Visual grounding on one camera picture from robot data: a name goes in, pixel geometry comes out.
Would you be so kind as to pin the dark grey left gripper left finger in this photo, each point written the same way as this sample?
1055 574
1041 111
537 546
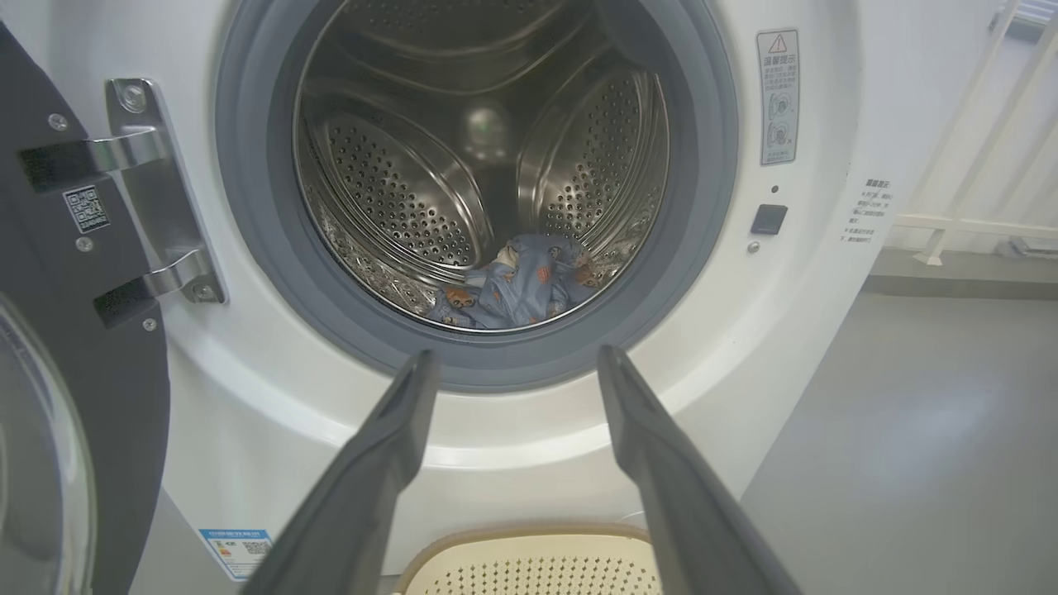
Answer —
355 512

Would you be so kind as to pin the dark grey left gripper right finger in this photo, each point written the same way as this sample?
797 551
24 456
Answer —
686 512

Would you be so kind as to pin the blue and white patterned garment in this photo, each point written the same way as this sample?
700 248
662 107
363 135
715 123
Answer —
529 281

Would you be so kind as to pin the black round glass washer door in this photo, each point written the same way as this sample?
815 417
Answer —
83 372

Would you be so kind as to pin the white front-load washing machine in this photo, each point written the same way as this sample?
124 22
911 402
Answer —
810 347

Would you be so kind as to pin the grey rubber door gasket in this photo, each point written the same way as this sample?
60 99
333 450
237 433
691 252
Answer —
264 231

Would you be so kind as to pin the black door latch socket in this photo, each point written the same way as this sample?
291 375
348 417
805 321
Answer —
769 220

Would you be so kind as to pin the perforated steel washer drum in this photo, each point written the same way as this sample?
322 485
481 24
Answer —
397 190

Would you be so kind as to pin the metal door hinge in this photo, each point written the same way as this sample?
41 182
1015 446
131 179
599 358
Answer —
161 198

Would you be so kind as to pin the blue energy label sticker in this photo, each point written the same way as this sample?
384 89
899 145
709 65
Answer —
235 552

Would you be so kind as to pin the cream perforated laundry basket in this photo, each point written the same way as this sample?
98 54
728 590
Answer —
529 570

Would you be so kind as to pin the grey baseboard strip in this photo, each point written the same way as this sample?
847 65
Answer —
959 277

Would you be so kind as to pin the white metal railing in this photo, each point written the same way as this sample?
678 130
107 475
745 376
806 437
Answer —
950 221

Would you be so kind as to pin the white QR code sticker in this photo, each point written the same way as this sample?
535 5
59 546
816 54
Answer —
87 210

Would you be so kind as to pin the grey warning sticker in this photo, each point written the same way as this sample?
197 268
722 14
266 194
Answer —
778 99

